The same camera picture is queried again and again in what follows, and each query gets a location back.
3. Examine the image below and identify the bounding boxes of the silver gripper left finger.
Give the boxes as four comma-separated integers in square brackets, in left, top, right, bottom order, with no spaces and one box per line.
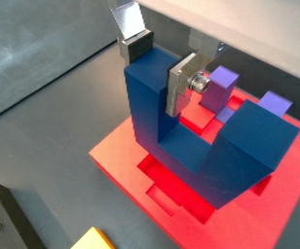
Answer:
[108,0,154,65]

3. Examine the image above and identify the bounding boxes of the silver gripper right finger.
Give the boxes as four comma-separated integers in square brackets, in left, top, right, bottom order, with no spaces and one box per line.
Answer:
[166,29,223,118]

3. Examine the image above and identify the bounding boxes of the blue U-shaped block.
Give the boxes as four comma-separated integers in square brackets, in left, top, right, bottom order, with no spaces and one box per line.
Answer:
[125,48,300,208]

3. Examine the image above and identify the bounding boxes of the red slotted board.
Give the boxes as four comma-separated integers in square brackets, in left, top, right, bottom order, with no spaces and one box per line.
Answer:
[87,87,300,249]

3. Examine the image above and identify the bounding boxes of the purple U-shaped block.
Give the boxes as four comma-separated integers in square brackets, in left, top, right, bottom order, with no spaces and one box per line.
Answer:
[199,66,293,123]

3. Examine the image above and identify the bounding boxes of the yellow long bar block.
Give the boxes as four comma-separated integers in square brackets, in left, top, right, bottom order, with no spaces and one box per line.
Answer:
[71,227,115,249]

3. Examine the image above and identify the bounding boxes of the black angled bracket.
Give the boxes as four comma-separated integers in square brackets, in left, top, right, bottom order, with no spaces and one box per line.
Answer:
[0,185,46,249]

